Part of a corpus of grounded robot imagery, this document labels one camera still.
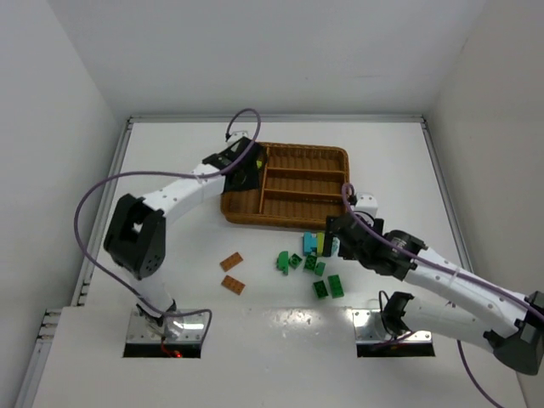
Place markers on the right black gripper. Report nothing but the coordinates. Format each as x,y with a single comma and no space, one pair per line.
340,237

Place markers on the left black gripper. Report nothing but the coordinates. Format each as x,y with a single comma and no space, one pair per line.
253,168

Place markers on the dark green square lego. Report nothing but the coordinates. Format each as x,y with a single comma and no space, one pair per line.
320,289

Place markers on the green long lego brick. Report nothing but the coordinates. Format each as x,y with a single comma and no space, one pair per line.
336,286

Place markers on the orange lego plate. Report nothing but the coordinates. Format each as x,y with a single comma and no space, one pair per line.
231,261
233,285

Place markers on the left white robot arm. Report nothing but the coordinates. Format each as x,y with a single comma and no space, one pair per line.
136,236

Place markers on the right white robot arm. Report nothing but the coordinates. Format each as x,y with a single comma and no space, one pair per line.
507,324

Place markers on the cyan lego cluster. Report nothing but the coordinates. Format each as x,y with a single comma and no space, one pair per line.
313,244

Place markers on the light green small lego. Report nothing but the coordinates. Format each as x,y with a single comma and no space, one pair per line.
319,268

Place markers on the dark green studded lego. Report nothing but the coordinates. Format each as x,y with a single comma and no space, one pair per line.
310,262

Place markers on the green small square lego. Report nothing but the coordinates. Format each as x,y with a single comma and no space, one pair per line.
294,261

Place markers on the brown wicker divided basket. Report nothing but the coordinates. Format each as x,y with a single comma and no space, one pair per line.
300,186

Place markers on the dark green rounded lego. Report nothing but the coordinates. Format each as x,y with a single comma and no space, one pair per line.
282,262

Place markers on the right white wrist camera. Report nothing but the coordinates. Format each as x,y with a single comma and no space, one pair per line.
366,203

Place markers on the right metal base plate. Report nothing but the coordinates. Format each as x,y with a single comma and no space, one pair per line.
370,328

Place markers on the metal base plate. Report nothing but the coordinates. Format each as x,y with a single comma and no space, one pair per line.
188,329
370,328

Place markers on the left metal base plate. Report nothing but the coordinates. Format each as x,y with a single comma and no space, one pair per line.
188,329

